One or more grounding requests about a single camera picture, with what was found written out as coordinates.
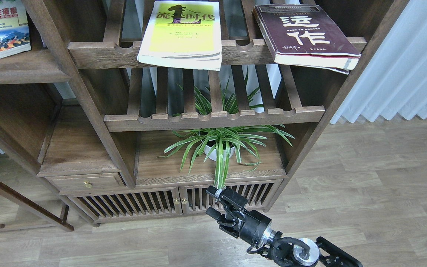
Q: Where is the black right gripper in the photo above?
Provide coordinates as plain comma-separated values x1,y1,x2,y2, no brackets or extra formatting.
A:
206,186,273,248

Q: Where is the white book with colourful picture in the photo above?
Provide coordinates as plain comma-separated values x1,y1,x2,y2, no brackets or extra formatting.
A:
0,0,31,59

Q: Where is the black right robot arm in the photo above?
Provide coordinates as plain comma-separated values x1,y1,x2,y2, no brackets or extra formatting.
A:
206,186,362,267

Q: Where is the right slatted cabinet door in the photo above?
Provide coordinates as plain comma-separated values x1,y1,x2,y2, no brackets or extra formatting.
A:
179,179,282,214

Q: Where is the white plant pot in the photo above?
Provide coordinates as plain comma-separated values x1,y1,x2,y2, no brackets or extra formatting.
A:
204,143,236,161

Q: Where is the green spider plant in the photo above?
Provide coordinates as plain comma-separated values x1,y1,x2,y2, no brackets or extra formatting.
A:
160,66,295,189

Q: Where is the wooden drawer with brass knob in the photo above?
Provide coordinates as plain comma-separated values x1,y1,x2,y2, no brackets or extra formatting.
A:
46,172,125,194

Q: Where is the dark wooden bookshelf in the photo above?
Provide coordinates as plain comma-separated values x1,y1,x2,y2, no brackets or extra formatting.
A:
0,0,408,226

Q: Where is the yellow green cover book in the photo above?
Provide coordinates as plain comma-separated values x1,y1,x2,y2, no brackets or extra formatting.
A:
137,0,222,71

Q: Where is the dark maroon cover book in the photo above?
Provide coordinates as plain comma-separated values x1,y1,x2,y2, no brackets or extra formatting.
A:
252,4,361,74

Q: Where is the white pleated curtain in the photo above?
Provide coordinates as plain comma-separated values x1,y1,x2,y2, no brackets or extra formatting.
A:
330,0,427,124

